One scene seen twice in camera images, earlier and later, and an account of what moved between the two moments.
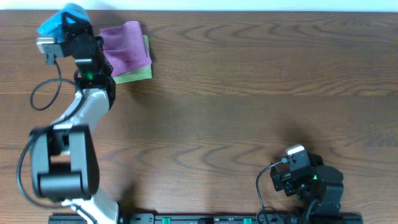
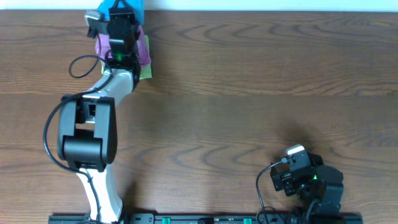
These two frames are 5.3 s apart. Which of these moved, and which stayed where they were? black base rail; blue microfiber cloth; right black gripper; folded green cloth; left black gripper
Moved: blue microfiber cloth; left black gripper
Stayed: folded green cloth; black base rail; right black gripper
